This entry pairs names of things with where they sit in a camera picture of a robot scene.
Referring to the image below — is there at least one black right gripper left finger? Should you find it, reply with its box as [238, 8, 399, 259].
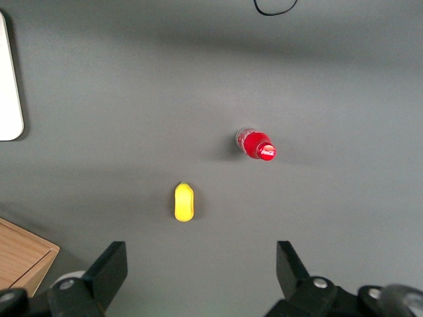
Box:
[48, 240, 129, 317]

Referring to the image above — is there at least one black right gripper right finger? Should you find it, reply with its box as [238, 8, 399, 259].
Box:
[264, 240, 344, 317]

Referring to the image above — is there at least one beige rectangular tray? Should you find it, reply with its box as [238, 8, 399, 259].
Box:
[0, 10, 25, 142]

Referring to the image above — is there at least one wooden two-drawer cabinet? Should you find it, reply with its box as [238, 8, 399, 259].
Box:
[0, 216, 61, 298]

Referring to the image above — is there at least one yellow lemon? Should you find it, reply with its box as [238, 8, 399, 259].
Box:
[173, 181, 196, 223]

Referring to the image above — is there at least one red cola bottle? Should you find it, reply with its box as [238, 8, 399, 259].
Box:
[235, 125, 278, 163]

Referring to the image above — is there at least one black looped table cable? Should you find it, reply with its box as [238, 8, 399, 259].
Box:
[253, 0, 299, 17]

